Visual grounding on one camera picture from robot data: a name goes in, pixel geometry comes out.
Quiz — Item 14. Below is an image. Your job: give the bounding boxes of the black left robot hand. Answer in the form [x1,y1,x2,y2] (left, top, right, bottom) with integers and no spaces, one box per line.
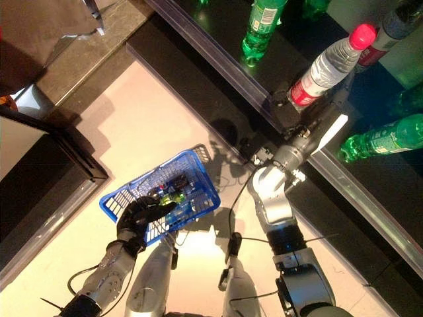
[116,195,178,255]

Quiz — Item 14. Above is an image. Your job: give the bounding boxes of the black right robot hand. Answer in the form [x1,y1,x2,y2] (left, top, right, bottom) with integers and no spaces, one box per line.
[271,89,350,155]

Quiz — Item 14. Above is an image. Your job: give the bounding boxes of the Pepsi cola bottle blue cap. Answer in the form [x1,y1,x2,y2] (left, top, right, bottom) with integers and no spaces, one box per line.
[148,176,196,199]

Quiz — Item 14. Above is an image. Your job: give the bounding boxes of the clear water bottle pink cap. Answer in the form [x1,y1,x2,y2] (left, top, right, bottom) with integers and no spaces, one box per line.
[287,23,377,107]

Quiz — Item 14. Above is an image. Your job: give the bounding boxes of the blue plastic shopping basket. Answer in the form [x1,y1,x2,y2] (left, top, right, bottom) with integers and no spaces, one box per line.
[98,149,221,248]

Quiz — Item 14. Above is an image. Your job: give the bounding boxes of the green Sprite bottle yellow cap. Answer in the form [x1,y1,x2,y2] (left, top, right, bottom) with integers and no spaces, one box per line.
[386,84,423,115]
[241,0,288,69]
[337,114,423,164]
[302,0,331,14]

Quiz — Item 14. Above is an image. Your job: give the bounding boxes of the silver left robot leg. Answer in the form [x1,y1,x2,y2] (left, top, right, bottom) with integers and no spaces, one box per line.
[125,236,179,317]

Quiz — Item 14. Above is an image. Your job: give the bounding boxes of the silver robot leg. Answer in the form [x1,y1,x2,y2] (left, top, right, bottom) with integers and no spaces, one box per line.
[217,232,262,317]
[125,236,179,317]

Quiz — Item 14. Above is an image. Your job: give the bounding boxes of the white shelf back panel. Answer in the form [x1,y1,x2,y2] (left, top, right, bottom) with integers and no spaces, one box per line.
[378,32,423,90]

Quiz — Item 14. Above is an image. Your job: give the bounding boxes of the black display cabinet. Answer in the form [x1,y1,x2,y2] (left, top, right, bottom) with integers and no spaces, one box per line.
[0,105,110,245]

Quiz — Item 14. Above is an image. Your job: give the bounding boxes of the bluish water bottle red cap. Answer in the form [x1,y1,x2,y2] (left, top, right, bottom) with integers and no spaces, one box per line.
[355,0,423,69]

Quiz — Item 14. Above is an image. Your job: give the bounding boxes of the silver right robot leg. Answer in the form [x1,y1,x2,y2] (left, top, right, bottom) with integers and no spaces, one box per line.
[217,232,262,317]

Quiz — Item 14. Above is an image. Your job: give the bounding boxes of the black shelf base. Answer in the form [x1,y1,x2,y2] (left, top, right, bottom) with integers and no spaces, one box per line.
[125,16,423,317]

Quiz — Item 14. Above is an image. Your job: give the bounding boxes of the small orange object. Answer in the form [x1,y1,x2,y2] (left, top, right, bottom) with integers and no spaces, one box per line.
[0,95,16,112]

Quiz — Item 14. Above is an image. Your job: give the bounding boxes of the brown covered stand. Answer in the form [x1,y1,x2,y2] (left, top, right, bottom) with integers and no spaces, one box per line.
[0,0,106,96]

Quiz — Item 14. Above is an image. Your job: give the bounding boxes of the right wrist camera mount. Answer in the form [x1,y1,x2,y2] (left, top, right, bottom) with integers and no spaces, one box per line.
[252,147,275,166]

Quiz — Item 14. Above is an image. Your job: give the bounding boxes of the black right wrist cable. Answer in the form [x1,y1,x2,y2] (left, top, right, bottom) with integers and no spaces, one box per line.
[227,171,257,252]

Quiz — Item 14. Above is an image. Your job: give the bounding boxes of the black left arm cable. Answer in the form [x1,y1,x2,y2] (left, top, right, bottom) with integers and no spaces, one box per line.
[67,263,100,297]

